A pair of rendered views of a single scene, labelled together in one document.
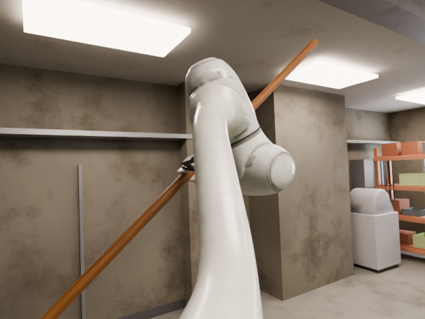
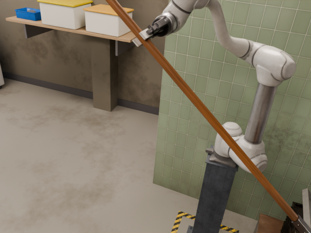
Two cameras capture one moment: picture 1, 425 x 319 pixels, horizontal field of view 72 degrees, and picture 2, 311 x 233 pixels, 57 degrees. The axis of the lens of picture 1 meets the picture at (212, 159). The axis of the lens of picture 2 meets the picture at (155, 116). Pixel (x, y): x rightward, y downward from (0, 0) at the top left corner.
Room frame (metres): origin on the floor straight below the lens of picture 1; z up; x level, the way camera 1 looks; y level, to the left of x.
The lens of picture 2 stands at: (1.51, 0.89, 2.24)
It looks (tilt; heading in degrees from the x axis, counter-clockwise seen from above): 31 degrees down; 229
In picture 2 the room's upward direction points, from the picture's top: 5 degrees clockwise
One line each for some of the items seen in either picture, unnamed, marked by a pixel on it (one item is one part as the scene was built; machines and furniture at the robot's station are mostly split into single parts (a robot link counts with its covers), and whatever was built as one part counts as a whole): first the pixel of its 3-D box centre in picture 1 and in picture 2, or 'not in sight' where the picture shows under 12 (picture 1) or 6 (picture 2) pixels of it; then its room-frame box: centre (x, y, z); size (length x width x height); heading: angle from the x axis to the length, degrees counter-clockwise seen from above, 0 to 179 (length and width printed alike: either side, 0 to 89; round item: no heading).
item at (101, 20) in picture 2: not in sight; (109, 20); (-0.32, -2.24, 1.43); 0.49 x 0.41 x 0.27; 122
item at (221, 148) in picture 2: not in sight; (229, 138); (0.08, 0.01, 1.17); 0.18 x 0.16 x 0.22; 77
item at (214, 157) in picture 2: not in sight; (221, 153); (0.09, -0.01, 1.03); 0.22 x 0.18 x 0.06; 122
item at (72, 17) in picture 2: not in sight; (66, 12); (0.00, -2.75, 1.44); 0.52 x 0.43 x 0.29; 122
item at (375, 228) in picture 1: (370, 226); not in sight; (5.72, -3.02, 0.74); 0.76 x 0.70 x 1.49; 122
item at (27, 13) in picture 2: not in sight; (30, 14); (0.30, -3.24, 1.35); 0.32 x 0.22 x 0.11; 122
